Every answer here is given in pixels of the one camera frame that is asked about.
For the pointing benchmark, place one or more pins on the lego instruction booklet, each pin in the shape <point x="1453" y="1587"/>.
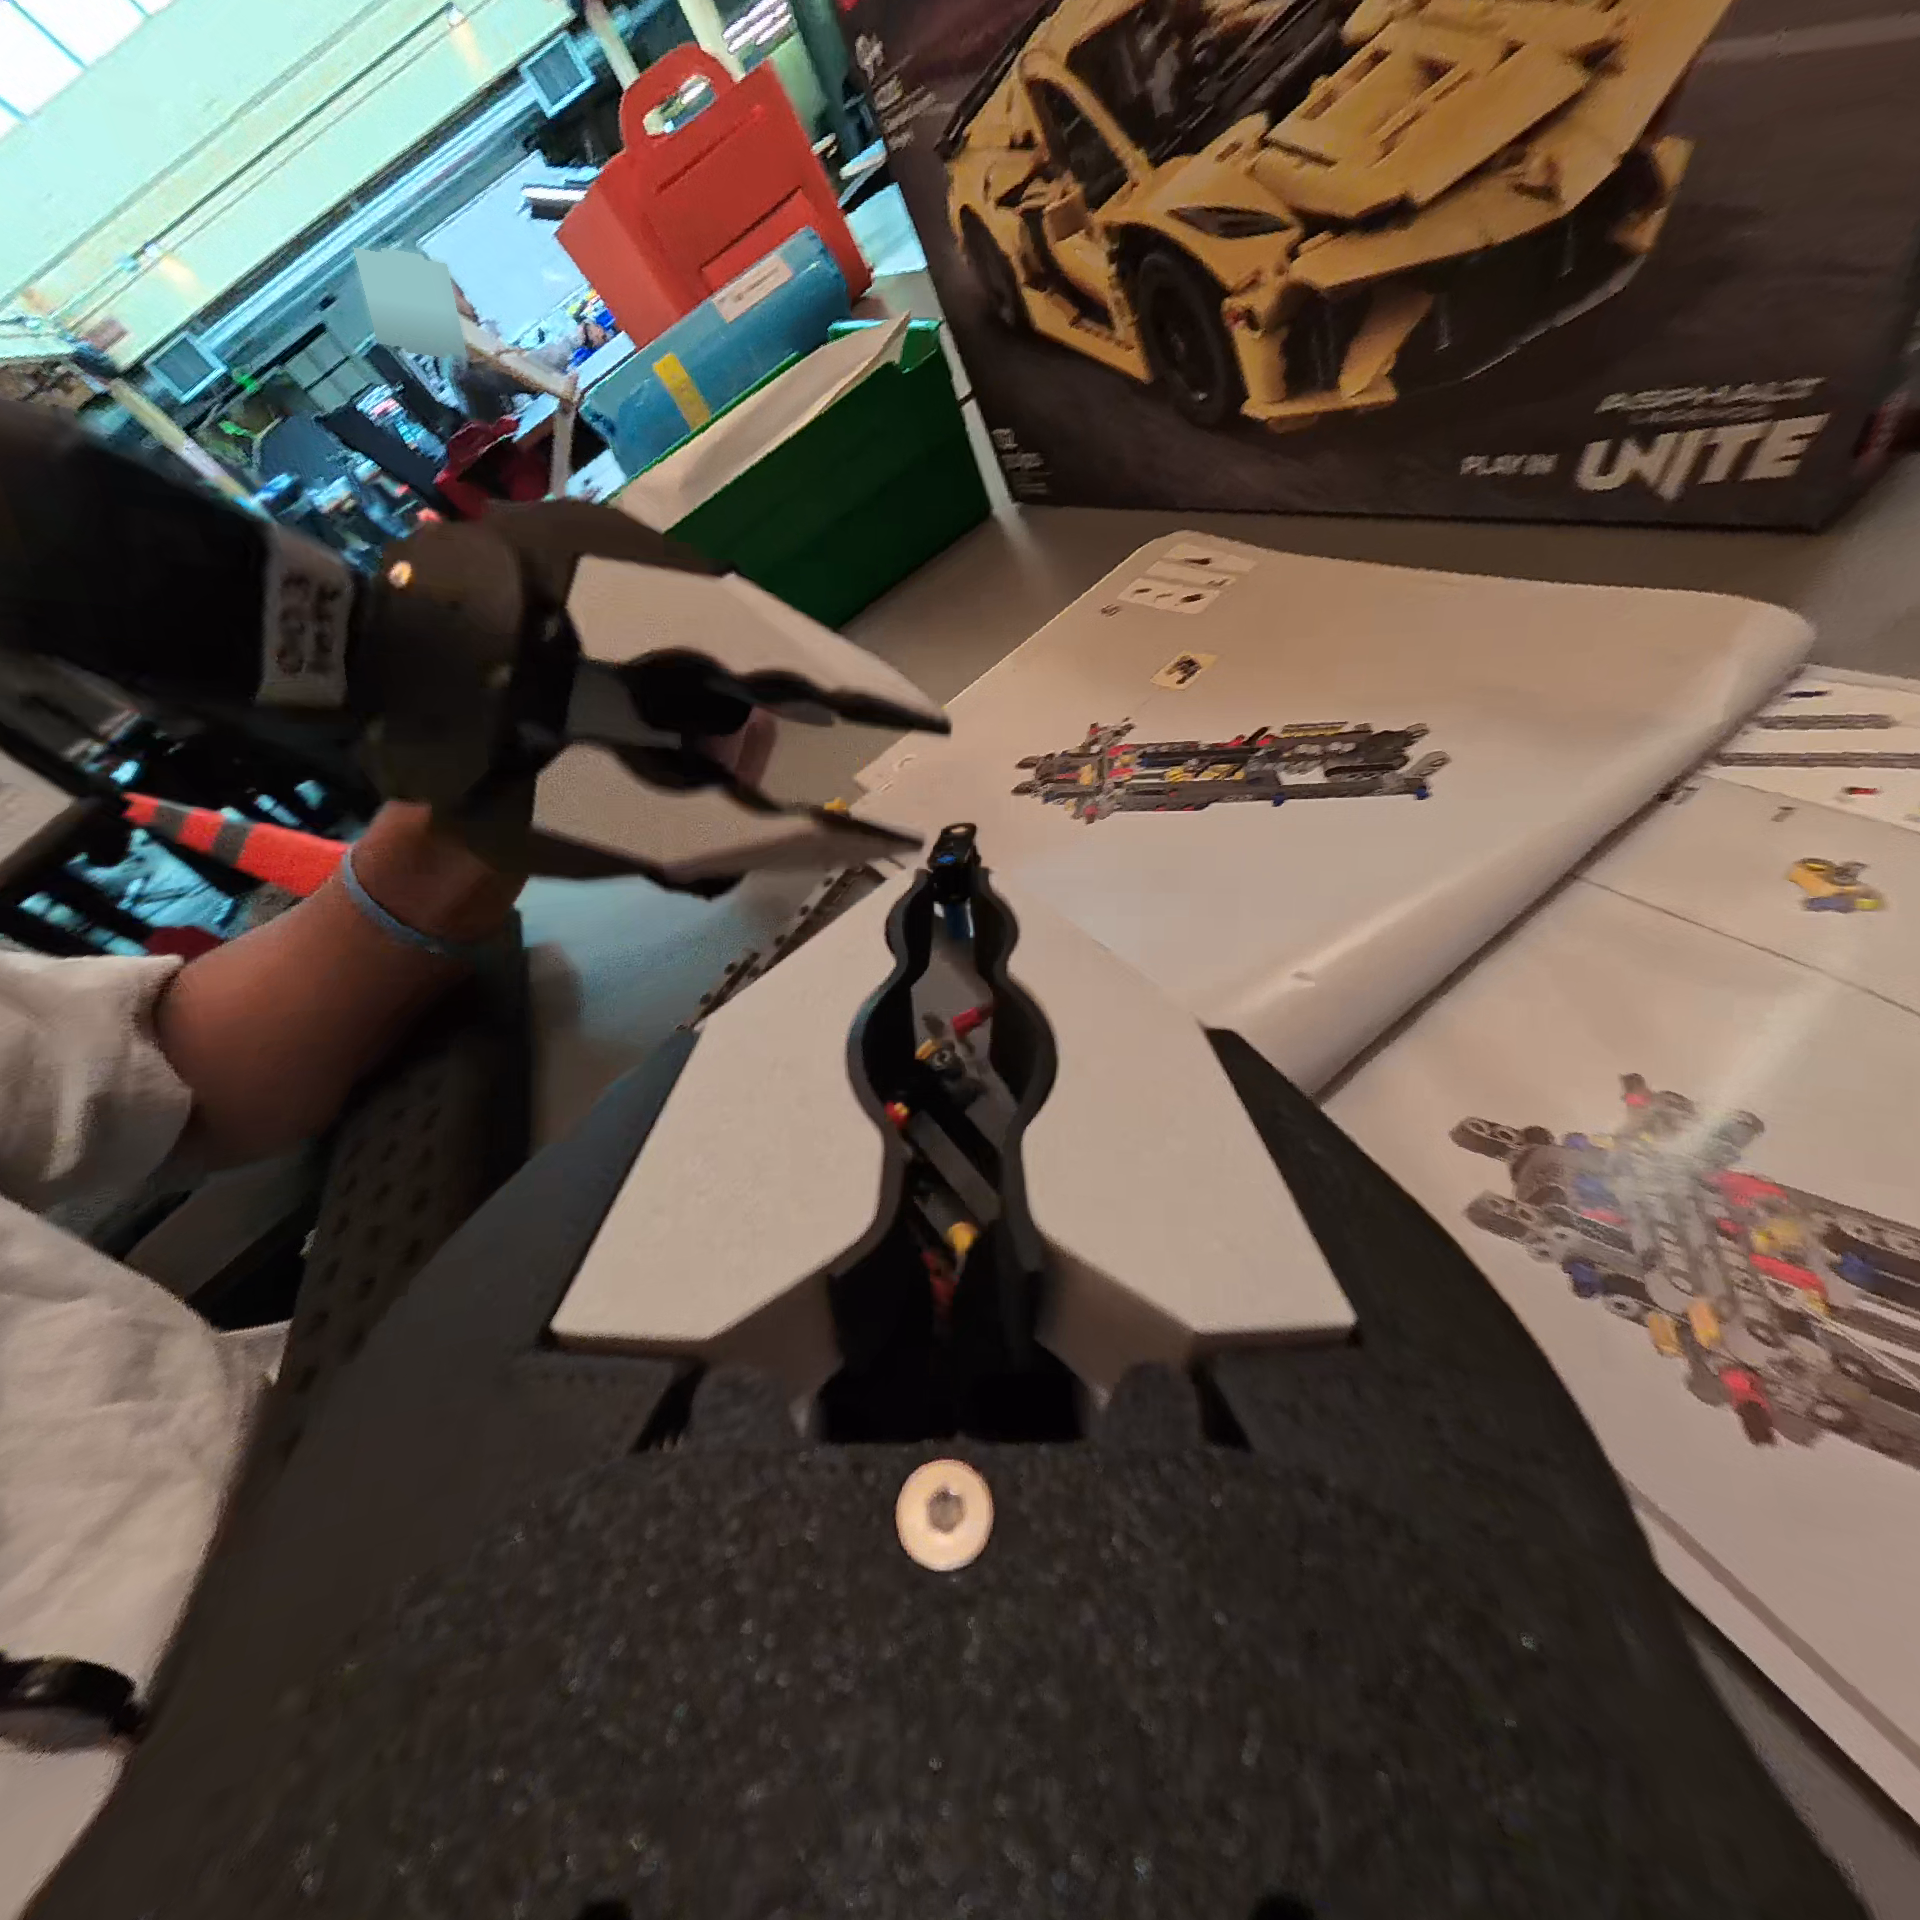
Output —
<point x="1350" y="901"/>

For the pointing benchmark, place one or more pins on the person in white shirt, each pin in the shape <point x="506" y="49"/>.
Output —
<point x="90" y="1350"/>

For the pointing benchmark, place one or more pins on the blue wristband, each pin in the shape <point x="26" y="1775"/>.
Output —
<point x="398" y="923"/>

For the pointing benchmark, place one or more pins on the lego chassis assembly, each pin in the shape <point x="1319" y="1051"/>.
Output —
<point x="961" y="1156"/>

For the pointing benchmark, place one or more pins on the blue rolled bag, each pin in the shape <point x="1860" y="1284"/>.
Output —
<point x="720" y="354"/>

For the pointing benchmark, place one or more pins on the small black lego piece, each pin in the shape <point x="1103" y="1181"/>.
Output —
<point x="956" y="862"/>

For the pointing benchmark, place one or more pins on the lego set box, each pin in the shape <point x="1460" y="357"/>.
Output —
<point x="1500" y="149"/>

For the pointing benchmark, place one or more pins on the black perforated panel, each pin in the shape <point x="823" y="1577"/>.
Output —
<point x="390" y="1171"/>

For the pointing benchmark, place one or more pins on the white sheet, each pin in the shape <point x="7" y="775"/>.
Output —
<point x="750" y="435"/>

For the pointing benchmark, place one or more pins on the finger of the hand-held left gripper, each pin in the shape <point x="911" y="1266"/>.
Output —
<point x="645" y="826"/>
<point x="720" y="622"/>

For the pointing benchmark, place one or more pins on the orange traffic cone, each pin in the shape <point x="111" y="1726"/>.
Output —
<point x="224" y="839"/>

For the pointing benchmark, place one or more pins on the person's left hand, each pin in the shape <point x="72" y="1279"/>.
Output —
<point x="450" y="869"/>

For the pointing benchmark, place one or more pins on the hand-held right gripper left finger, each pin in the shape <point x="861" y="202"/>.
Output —
<point x="720" y="1171"/>

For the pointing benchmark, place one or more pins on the red felt bag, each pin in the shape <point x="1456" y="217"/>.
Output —
<point x="720" y="196"/>

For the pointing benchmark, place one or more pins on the person's left forearm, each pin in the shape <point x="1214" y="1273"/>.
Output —
<point x="285" y="1021"/>

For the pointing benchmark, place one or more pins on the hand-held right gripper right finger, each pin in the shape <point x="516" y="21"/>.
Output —
<point x="1184" y="1171"/>

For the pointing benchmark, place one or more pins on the green storage bin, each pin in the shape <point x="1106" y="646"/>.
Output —
<point x="855" y="510"/>

